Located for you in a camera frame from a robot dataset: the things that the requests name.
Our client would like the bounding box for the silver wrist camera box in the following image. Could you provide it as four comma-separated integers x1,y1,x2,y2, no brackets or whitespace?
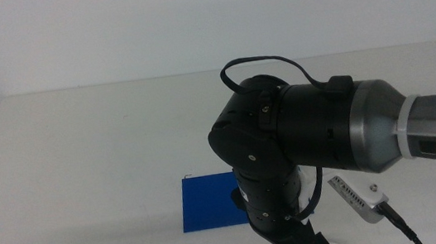
327,169,393,229

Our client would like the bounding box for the black camera cable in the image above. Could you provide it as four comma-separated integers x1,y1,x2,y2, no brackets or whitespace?
376,196,425,244

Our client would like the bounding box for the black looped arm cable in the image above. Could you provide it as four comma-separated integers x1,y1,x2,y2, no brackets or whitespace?
217,43,356,111

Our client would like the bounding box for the blue rectangular mat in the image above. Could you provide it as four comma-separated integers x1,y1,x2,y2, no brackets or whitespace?
176,170,252,234

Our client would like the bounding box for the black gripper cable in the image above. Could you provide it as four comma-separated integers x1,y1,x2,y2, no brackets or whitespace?
288,166,330,222

